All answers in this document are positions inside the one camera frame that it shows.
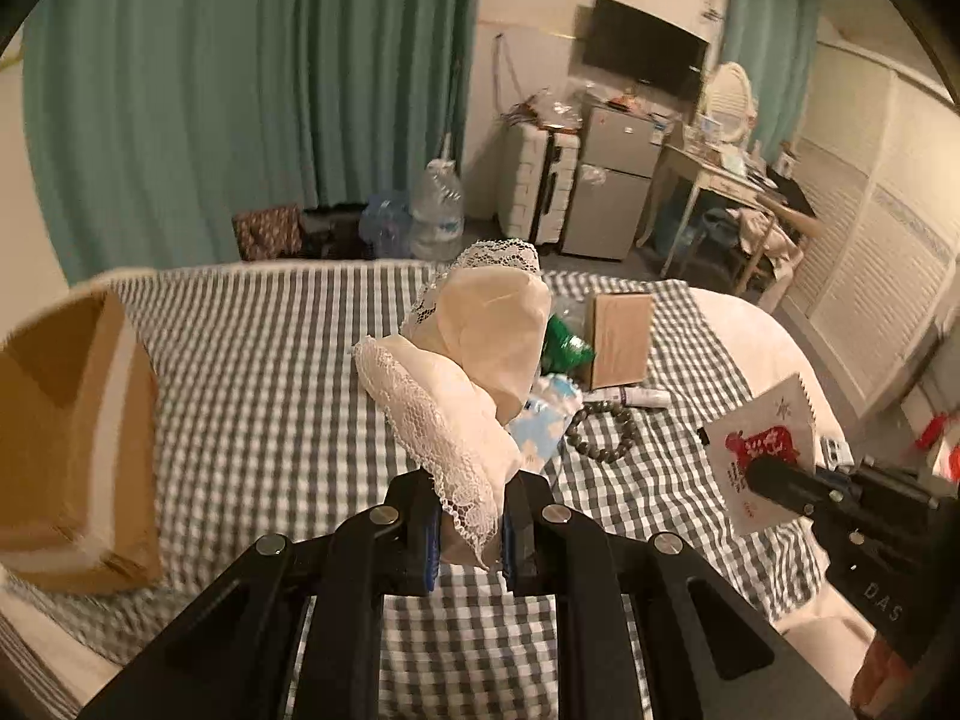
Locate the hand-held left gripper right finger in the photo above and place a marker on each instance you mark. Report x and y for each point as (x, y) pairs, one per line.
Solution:
(509, 540)

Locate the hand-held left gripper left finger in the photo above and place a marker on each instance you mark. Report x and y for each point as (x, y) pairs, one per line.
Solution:
(430, 544)

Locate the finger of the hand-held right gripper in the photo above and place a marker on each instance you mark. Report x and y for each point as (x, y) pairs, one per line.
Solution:
(787, 484)

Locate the red and white sachet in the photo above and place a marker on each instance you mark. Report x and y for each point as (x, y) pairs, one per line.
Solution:
(757, 439)

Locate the white cream tube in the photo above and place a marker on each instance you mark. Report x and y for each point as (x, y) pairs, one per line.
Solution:
(630, 397)

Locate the cream lace cloth pouch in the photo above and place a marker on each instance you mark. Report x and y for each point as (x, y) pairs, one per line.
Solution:
(480, 330)

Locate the red objects by wardrobe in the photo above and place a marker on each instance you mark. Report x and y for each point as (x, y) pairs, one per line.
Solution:
(937, 435)

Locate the blue and white tissue packet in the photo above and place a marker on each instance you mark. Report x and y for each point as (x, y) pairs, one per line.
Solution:
(544, 412)

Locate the green snack packet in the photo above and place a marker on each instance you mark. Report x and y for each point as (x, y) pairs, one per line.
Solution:
(566, 345)

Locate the small brown cardboard box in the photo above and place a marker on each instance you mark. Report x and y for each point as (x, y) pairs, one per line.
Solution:
(619, 337)

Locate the checked bedsheet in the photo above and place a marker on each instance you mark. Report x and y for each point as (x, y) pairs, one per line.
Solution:
(262, 390)

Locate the wooden chair with clothes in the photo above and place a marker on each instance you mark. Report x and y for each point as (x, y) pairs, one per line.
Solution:
(772, 240)

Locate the white louvered wardrobe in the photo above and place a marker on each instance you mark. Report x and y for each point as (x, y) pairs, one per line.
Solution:
(877, 240)

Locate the cream dressing table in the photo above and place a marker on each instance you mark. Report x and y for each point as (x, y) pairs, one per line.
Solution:
(709, 180)

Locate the blue water jug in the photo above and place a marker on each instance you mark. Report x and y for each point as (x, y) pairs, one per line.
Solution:
(384, 229)

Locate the dark bag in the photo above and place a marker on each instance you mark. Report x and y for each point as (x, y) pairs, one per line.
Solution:
(334, 234)

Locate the clear large water jug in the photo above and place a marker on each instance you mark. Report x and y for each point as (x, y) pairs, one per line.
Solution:
(437, 217)

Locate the grey two-door fridge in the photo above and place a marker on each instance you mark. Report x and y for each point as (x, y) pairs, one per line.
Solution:
(611, 187)

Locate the brown patterned bag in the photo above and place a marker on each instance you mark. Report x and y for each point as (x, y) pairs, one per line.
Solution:
(266, 234)

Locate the white suitcase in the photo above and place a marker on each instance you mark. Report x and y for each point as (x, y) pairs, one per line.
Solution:
(525, 180)

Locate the large brown cardboard box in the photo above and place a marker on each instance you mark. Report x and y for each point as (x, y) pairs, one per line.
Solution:
(75, 450)

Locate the white oval vanity mirror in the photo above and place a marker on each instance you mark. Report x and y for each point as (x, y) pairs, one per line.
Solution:
(729, 105)

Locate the plastic bags on suitcase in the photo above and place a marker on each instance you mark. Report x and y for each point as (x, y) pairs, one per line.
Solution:
(551, 111)

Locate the narrow teal curtain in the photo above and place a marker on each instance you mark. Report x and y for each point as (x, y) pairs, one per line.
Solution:
(780, 37)

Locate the wide teal curtain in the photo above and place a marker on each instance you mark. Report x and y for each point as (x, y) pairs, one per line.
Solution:
(225, 90)

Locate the black wall television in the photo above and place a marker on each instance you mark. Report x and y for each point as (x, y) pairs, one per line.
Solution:
(645, 49)

